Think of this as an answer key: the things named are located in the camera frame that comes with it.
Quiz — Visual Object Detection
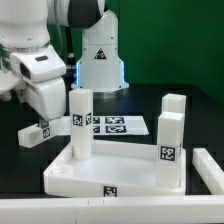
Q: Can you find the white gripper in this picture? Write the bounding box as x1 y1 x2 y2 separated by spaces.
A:
19 77 66 129

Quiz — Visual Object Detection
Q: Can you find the white desk top tray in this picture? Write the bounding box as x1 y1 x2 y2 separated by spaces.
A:
43 140 186 198

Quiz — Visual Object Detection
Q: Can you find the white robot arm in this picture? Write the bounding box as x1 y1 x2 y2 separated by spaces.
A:
0 0 129 128

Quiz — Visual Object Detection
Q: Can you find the white right fence bar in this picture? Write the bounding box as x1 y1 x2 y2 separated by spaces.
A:
192 148 224 195

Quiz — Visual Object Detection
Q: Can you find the white fence bar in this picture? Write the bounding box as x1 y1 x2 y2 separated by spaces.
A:
0 195 224 224
192 148 224 195

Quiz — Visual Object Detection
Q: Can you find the white front fence bar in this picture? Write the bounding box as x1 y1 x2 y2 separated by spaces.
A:
0 195 224 224

